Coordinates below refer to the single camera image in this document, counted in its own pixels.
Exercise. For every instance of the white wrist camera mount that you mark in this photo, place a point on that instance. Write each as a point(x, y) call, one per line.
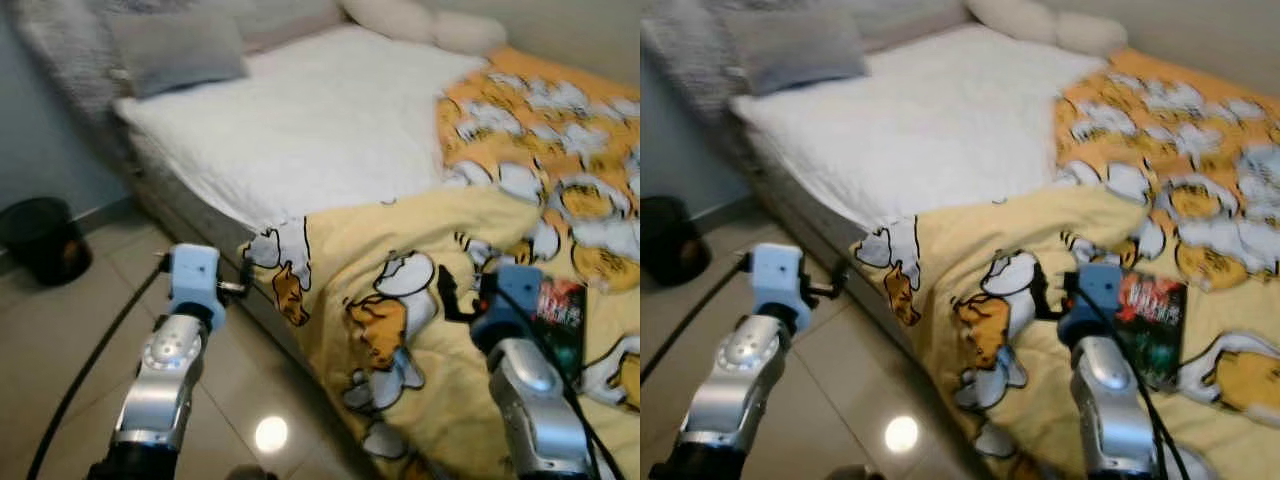
point(775, 280)
point(1092, 300)
point(510, 300)
point(193, 280)

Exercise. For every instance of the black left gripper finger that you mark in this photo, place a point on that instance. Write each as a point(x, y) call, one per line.
point(840, 278)
point(247, 280)

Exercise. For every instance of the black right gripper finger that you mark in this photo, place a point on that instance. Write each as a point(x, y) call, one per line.
point(448, 295)
point(1038, 295)

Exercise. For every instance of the cream round pillow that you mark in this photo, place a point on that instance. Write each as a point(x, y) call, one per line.
point(468, 33)
point(1012, 18)
point(1092, 35)
point(390, 18)

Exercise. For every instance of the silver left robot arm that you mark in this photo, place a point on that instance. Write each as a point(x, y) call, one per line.
point(735, 385)
point(160, 380)

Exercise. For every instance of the dark grey left robot leg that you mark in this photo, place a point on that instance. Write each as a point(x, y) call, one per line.
point(245, 473)
point(850, 473)

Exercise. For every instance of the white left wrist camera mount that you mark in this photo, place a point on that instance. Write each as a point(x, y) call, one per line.
point(775, 280)
point(193, 280)

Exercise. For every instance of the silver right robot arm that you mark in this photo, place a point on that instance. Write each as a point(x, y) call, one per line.
point(1115, 410)
point(535, 410)

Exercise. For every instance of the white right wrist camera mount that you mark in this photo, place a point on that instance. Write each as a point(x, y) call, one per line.
point(510, 300)
point(1092, 300)

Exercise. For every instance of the black round waste bin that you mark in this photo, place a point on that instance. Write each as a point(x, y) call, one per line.
point(40, 240)
point(670, 240)

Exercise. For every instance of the grey patterned blanket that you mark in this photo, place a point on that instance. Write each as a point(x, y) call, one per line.
point(60, 50)
point(680, 50)

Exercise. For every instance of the yellow cartoon print blanket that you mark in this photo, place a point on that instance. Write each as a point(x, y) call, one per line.
point(960, 230)
point(340, 240)

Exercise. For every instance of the grey pillow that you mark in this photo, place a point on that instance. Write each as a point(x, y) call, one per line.
point(175, 50)
point(795, 50)

